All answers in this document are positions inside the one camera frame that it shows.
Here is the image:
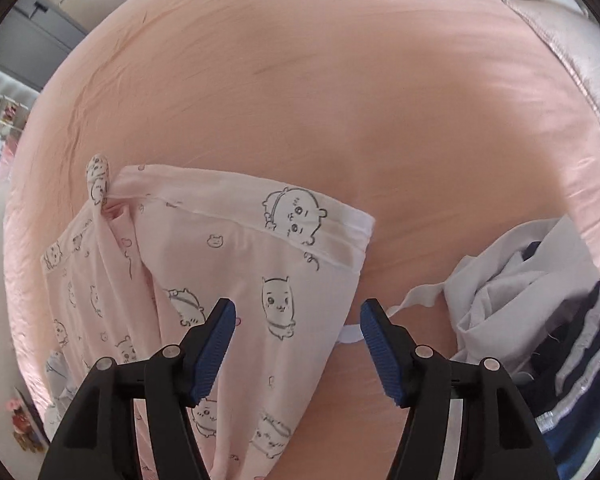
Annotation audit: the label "grey wardrobe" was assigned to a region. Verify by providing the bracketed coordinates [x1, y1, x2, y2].
[0, 0, 88, 93]

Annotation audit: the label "white blue printed cloth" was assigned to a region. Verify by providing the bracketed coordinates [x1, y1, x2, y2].
[45, 350, 81, 426]

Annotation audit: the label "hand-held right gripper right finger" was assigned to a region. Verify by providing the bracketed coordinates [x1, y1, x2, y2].
[359, 298, 562, 480]

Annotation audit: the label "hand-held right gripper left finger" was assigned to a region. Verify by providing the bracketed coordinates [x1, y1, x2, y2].
[37, 298, 237, 480]

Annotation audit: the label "navy striped garment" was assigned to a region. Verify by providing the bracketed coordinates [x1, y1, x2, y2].
[517, 242, 600, 480]

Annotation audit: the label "white shelf with small things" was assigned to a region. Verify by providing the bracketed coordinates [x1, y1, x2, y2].
[0, 60, 38, 136]

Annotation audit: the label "pink cartoon print pajama pants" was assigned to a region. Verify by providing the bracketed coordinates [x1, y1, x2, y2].
[40, 154, 376, 480]

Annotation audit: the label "white garment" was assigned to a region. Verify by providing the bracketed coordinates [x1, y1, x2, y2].
[337, 215, 600, 376]

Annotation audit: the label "bed with pink sheet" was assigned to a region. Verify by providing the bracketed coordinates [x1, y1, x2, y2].
[2, 0, 600, 480]

